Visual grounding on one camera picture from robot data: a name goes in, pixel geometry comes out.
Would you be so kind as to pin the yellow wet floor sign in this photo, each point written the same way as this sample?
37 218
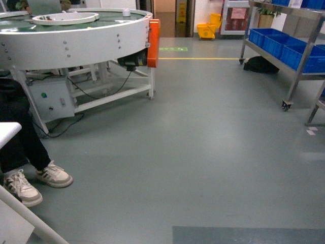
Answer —
180 19

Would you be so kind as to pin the black bag on floor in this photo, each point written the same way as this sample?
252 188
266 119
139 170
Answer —
259 64

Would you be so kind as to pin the steel trolley rack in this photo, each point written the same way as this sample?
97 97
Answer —
302 61

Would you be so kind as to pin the blue bin on trolley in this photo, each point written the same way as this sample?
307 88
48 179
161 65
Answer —
287 49

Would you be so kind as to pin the orange motor guard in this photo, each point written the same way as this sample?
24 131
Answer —
154 36

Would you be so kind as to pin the white sneaker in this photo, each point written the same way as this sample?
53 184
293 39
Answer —
16 183
54 176

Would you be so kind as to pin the potted plant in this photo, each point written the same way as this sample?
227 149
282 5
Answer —
266 17

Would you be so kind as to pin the yellow mop bucket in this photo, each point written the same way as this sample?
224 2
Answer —
208 30

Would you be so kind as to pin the white table corner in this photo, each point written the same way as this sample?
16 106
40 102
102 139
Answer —
8 131

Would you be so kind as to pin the white round conveyor machine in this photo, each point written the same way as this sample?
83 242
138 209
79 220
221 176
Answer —
102 53

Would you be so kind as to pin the grey control box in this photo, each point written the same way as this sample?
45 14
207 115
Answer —
53 98

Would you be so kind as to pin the left white sneaker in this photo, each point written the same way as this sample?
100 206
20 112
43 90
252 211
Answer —
54 176

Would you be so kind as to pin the right white sneaker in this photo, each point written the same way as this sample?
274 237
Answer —
16 183

